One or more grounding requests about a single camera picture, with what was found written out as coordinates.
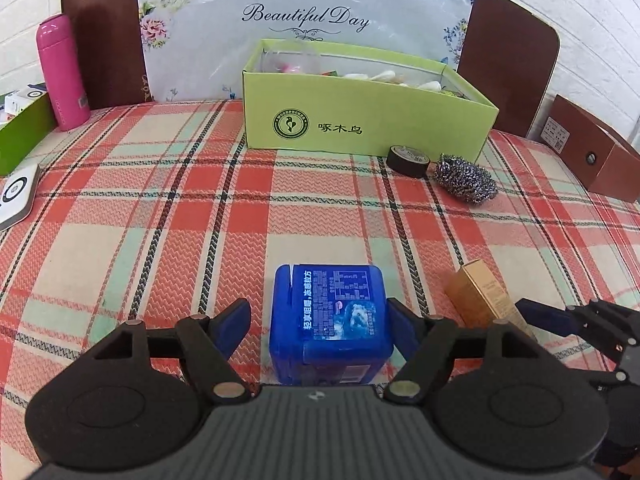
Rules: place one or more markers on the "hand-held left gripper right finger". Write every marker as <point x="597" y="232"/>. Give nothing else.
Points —
<point x="405" y="330"/>

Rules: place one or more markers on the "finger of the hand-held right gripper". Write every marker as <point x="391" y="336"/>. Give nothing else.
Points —
<point x="545" y="317"/>

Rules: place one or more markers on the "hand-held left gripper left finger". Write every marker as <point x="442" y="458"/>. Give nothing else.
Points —
<point x="231" y="327"/>

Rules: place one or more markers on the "gold small box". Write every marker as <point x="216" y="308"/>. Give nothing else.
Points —
<point x="475" y="290"/>

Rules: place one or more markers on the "blue plastic box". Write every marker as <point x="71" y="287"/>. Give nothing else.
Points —
<point x="330" y="320"/>

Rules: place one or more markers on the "light green cardboard box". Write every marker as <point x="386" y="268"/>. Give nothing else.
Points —
<point x="350" y="120"/>

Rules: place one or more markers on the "brown cardboard box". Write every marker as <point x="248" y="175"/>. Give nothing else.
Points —
<point x="600" y="170"/>

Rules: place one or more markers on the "steel wool scrubber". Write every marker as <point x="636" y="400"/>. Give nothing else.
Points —
<point x="465" y="180"/>

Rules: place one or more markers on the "black tape roll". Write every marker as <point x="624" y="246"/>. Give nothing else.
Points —
<point x="407" y="167"/>

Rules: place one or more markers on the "plaid blanket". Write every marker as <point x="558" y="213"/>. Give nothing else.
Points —
<point x="150" y="185"/>

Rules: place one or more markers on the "white flat device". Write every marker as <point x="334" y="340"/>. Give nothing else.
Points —
<point x="22" y="200"/>

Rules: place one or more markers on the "clear plastic wrapper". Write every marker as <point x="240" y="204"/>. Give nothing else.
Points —
<point x="295" y="57"/>

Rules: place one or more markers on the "dark green open box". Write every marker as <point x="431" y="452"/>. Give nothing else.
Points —
<point x="25" y="135"/>

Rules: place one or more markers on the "floral Beautiful Day board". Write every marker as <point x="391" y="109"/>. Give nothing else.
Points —
<point x="200" y="35"/>

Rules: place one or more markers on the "pink bottle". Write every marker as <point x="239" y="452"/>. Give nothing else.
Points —
<point x="62" y="75"/>

